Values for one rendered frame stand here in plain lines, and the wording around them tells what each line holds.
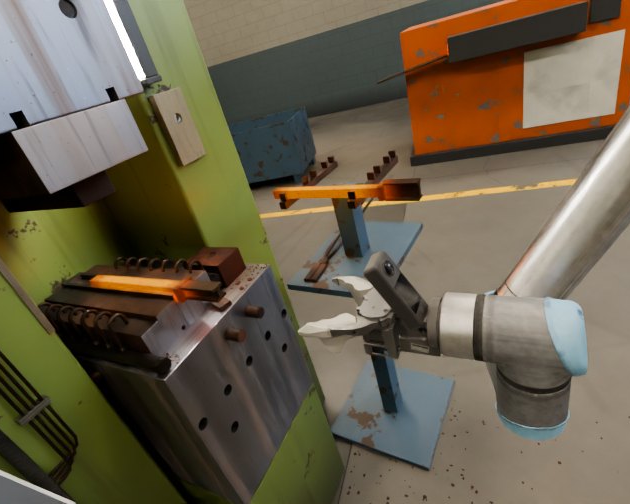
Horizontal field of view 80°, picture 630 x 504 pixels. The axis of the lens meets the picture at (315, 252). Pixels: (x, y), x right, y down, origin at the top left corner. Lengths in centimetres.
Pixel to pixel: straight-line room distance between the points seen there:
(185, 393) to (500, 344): 57
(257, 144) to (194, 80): 338
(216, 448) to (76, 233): 71
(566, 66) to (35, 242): 392
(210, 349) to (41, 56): 57
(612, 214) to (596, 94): 363
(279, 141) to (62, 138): 377
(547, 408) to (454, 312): 17
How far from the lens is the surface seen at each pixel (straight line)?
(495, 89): 406
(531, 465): 160
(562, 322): 53
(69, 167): 71
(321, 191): 97
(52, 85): 73
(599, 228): 63
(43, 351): 86
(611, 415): 177
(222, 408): 90
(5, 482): 61
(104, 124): 76
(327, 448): 142
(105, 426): 98
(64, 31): 77
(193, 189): 105
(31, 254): 121
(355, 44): 823
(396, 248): 117
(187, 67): 112
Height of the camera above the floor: 136
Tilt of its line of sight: 28 degrees down
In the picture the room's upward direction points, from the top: 16 degrees counter-clockwise
